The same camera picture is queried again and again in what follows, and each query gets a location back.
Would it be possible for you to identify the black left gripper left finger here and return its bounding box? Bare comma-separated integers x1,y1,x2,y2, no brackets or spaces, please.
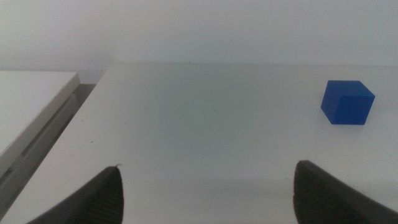
26,164,124,224

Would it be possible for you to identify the white side table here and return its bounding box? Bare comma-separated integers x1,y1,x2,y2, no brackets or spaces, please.
0,70,81,215

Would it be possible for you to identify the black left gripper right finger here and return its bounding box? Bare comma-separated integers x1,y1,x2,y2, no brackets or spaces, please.
293,160,398,224

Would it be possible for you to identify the blue cube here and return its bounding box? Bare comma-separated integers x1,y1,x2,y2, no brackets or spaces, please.
320,80,376,126

